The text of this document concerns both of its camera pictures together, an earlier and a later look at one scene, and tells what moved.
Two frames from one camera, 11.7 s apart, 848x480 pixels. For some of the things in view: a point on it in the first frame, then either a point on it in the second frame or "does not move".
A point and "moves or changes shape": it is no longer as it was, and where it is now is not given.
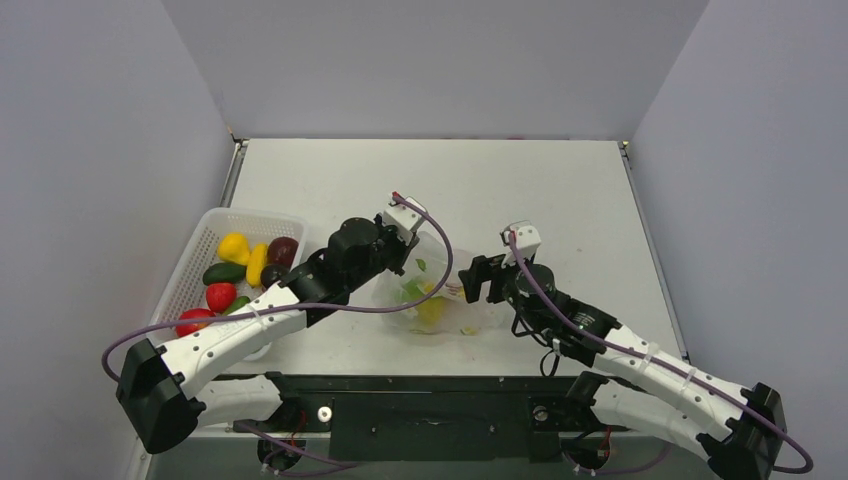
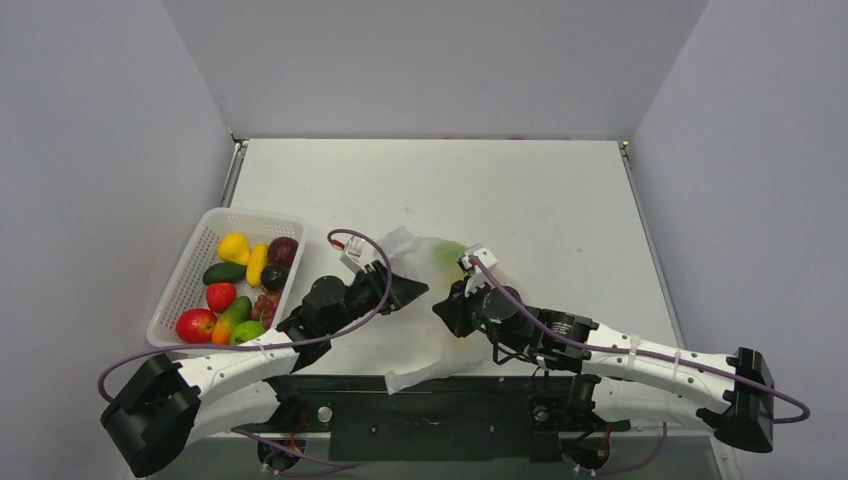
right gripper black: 494,280 to 457,306
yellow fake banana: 256,262 does not move
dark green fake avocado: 224,273 does not move
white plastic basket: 186,287 does not move
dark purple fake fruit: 272,273 does not move
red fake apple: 196,313 does not move
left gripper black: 404,249 to 376,279
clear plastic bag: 428,296 moves or changes shape
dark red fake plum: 281,251 does not move
